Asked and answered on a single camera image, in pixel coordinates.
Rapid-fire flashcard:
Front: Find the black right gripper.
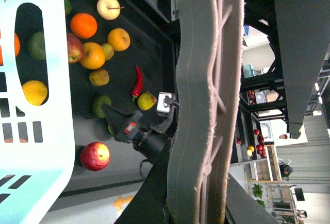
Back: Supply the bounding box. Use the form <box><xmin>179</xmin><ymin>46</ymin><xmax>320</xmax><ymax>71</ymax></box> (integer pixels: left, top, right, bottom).
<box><xmin>103</xmin><ymin>92</ymin><xmax>178</xmax><ymax>144</ymax></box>

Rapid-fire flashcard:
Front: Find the light teal shopping basket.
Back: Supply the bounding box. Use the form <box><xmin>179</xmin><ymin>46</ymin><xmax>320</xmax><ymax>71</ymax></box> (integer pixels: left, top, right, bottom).
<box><xmin>1</xmin><ymin>0</ymin><xmax>75</xmax><ymax>223</ymax></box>

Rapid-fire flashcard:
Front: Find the yellow lemon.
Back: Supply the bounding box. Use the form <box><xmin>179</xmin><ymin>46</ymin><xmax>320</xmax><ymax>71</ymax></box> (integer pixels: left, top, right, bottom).
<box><xmin>22</xmin><ymin>80</ymin><xmax>48</xmax><ymax>106</ymax></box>

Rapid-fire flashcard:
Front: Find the grey basket handle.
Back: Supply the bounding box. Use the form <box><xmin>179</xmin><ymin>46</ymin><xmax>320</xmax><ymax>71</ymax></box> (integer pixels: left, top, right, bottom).
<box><xmin>167</xmin><ymin>0</ymin><xmax>244</xmax><ymax>223</ymax></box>

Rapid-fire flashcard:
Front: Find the yellow green pear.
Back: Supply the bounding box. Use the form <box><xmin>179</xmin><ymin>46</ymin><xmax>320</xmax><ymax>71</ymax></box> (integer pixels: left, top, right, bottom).
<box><xmin>137</xmin><ymin>92</ymin><xmax>157</xmax><ymax>111</ymax></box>

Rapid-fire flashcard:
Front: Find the red chili pepper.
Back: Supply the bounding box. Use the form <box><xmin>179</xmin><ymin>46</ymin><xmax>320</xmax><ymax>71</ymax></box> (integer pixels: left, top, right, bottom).
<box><xmin>131</xmin><ymin>65</ymin><xmax>143</xmax><ymax>101</ymax></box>

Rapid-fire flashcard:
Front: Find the green avocado right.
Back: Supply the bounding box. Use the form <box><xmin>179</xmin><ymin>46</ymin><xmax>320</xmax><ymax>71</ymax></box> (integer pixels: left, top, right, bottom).
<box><xmin>92</xmin><ymin>95</ymin><xmax>112</xmax><ymax>118</ymax></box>

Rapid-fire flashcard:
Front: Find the big red apple front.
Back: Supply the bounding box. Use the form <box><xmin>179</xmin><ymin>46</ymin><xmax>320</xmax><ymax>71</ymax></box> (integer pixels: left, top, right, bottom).
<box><xmin>79</xmin><ymin>142</ymin><xmax>111</xmax><ymax>171</ymax></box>

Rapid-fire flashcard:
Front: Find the brownish yellow pear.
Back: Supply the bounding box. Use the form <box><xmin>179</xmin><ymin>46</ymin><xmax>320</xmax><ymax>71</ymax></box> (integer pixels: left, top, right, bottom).
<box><xmin>89</xmin><ymin>68</ymin><xmax>110</xmax><ymax>87</ymax></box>

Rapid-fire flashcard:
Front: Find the black fruit tray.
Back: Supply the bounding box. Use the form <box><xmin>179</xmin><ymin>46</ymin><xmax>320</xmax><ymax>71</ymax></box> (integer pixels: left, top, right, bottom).
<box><xmin>47</xmin><ymin>0</ymin><xmax>175</xmax><ymax>198</ymax></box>

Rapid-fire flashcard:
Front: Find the small yellow green fruit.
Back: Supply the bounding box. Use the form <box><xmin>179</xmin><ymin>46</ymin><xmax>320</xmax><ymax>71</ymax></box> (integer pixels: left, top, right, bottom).
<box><xmin>101</xmin><ymin>43</ymin><xmax>114</xmax><ymax>61</ymax></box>

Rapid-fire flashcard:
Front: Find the yellow orange apple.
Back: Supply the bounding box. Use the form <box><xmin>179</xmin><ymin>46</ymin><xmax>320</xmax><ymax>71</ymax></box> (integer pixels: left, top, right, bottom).
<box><xmin>80</xmin><ymin>42</ymin><xmax>106</xmax><ymax>70</ymax></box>

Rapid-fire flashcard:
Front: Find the yellow apple back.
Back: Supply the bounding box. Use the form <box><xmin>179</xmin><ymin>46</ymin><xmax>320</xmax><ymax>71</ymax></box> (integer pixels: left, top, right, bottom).
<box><xmin>107</xmin><ymin>28</ymin><xmax>130</xmax><ymax>51</ymax></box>

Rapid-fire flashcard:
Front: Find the round orange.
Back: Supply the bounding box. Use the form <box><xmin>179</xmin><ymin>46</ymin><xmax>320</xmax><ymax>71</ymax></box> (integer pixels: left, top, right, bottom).
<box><xmin>70</xmin><ymin>13</ymin><xmax>98</xmax><ymax>39</ymax></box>

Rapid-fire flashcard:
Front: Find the white pear back right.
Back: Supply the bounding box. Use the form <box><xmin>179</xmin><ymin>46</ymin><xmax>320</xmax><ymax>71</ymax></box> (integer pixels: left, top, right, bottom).
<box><xmin>96</xmin><ymin>0</ymin><xmax>124</xmax><ymax>21</ymax></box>

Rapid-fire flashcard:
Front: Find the green lime lower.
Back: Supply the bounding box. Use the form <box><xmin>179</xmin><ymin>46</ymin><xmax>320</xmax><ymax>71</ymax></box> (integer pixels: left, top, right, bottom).
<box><xmin>27</xmin><ymin>31</ymin><xmax>46</xmax><ymax>60</ymax></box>

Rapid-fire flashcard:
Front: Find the green lime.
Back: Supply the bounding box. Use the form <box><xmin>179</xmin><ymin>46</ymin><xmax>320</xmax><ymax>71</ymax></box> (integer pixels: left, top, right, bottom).
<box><xmin>27</xmin><ymin>31</ymin><xmax>46</xmax><ymax>60</ymax></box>
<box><xmin>64</xmin><ymin>0</ymin><xmax>72</xmax><ymax>16</ymax></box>

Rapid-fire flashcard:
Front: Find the green lime upper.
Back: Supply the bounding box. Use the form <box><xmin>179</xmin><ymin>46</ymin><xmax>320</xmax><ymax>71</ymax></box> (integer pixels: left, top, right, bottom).
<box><xmin>64</xmin><ymin>0</ymin><xmax>72</xmax><ymax>16</ymax></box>

